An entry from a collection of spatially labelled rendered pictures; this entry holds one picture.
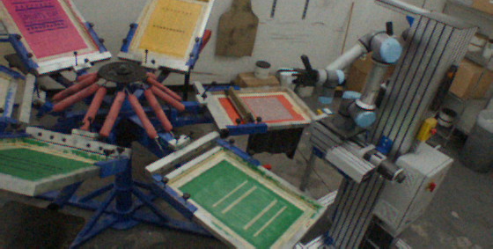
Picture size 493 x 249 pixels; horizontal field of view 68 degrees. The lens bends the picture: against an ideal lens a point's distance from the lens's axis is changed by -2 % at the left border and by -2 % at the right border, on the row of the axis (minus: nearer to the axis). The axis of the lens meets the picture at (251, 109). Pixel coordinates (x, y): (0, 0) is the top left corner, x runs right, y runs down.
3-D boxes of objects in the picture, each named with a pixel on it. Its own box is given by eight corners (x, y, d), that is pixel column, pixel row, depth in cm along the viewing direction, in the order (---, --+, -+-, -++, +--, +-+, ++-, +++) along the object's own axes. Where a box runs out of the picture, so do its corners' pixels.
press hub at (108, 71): (143, 194, 325) (149, 53, 258) (151, 229, 296) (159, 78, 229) (97, 201, 309) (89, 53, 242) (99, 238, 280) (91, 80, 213)
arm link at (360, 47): (372, 20, 208) (304, 76, 216) (383, 27, 199) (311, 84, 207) (380, 35, 215) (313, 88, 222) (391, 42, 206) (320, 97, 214)
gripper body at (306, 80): (296, 87, 191) (317, 87, 194) (298, 71, 187) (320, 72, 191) (290, 82, 197) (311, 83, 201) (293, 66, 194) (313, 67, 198)
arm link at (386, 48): (360, 116, 230) (391, 32, 202) (372, 129, 218) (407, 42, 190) (343, 116, 226) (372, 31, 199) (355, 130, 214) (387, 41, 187)
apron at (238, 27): (250, 54, 505) (265, -25, 452) (253, 57, 499) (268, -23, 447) (213, 54, 483) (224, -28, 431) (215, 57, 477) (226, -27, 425)
